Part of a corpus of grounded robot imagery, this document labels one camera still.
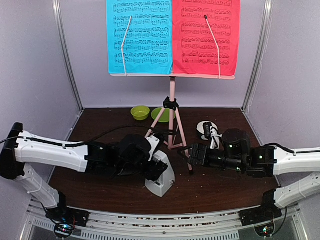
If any white metronome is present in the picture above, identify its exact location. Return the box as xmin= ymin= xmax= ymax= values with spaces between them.
xmin=144 ymin=150 xmax=176 ymax=198

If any pink music stand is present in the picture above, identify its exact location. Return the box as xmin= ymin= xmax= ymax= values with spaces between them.
xmin=109 ymin=14 xmax=237 ymax=175

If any red sheet music paper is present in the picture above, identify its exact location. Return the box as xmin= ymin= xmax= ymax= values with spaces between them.
xmin=172 ymin=0 xmax=241 ymax=78

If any blue sheet music paper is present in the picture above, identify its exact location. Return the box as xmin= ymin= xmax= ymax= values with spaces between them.
xmin=106 ymin=0 xmax=173 ymax=75

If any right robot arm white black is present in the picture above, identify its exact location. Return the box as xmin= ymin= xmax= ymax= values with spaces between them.
xmin=178 ymin=128 xmax=320 ymax=221

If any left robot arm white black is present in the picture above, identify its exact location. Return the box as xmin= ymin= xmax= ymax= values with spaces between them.
xmin=0 ymin=122 xmax=176 ymax=222

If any white and navy bowl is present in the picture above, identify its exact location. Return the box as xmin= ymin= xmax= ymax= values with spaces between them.
xmin=196 ymin=120 xmax=218 ymax=141

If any green plate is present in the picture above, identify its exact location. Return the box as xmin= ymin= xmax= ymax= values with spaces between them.
xmin=150 ymin=106 xmax=176 ymax=124

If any lime green bowl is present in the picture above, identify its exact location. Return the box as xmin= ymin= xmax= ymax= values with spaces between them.
xmin=130 ymin=105 xmax=150 ymax=121

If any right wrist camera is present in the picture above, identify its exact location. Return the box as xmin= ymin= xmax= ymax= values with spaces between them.
xmin=203 ymin=121 xmax=222 ymax=150

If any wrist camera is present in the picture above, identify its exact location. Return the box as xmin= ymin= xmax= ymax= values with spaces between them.
xmin=203 ymin=121 xmax=222 ymax=150
xmin=145 ymin=133 xmax=165 ymax=162

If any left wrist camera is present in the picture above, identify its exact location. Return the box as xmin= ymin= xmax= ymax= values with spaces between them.
xmin=145 ymin=133 xmax=165 ymax=162

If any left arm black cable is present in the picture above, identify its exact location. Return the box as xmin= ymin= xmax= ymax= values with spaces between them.
xmin=0 ymin=126 xmax=181 ymax=151

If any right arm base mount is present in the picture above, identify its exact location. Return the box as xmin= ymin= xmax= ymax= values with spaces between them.
xmin=238 ymin=193 xmax=282 ymax=227

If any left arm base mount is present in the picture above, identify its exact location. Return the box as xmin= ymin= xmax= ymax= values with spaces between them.
xmin=44 ymin=200 xmax=90 ymax=227

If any aluminium front rail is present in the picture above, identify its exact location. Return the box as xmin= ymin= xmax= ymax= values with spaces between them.
xmin=17 ymin=198 xmax=311 ymax=240

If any right aluminium frame post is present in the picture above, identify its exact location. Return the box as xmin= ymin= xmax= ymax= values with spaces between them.
xmin=242 ymin=0 xmax=274 ymax=114

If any aluminium frame post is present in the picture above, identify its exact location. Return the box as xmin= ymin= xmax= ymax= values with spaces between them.
xmin=242 ymin=0 xmax=274 ymax=114
xmin=52 ymin=0 xmax=84 ymax=112

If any left aluminium frame post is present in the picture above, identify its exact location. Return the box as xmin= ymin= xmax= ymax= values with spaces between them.
xmin=52 ymin=0 xmax=84 ymax=112

